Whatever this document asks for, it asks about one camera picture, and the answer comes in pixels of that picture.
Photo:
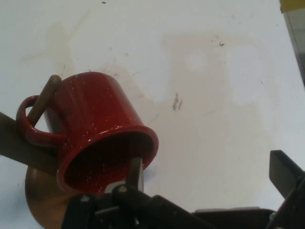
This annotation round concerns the red speckled ceramic mug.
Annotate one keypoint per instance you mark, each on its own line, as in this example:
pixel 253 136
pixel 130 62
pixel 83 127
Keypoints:
pixel 100 107

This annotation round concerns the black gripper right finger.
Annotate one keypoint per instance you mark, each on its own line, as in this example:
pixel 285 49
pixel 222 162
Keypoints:
pixel 283 174

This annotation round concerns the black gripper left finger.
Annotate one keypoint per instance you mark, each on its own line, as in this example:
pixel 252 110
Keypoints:
pixel 135 174

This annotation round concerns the yellow foam block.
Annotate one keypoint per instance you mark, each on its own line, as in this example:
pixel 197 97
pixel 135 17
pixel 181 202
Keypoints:
pixel 293 4

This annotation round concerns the dark wooden mug tree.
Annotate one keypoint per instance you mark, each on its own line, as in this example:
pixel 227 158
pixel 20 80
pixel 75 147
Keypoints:
pixel 14 138

